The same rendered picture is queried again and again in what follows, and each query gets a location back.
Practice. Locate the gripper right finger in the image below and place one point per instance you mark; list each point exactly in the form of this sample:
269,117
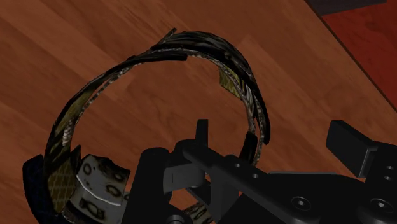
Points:
350,145

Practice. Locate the black patterned headphones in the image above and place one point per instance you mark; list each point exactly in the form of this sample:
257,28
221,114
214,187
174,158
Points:
217,43

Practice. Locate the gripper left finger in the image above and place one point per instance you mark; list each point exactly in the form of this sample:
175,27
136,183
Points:
245,176

